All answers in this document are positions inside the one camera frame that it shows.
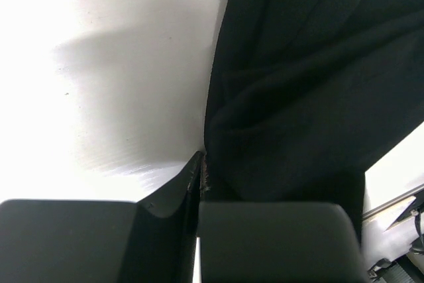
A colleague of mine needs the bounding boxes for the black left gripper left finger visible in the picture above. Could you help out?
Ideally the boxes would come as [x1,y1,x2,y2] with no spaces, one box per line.
[1,152,203,282]

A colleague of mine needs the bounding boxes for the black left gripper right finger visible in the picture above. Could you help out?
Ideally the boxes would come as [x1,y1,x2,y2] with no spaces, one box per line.
[197,156,368,283]

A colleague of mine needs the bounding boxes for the black skirt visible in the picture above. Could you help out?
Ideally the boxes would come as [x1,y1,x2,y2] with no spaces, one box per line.
[205,0,423,233]

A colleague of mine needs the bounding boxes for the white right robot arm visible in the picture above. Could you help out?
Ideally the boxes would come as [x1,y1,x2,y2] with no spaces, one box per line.
[362,192,423,282]

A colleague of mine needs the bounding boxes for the aluminium table edge rail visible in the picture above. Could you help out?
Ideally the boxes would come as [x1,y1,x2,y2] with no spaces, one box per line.
[362,185,423,221]

